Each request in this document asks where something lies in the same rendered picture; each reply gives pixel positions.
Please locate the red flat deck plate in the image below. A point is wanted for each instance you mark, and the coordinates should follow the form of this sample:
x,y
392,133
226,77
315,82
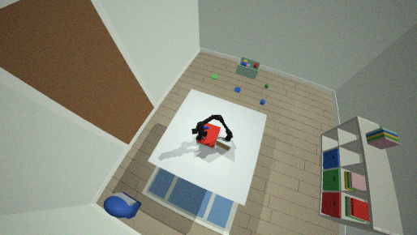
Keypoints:
x,y
212,135

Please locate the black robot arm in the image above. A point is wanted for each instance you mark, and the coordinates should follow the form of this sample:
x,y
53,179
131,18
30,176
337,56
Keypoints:
x,y
216,117

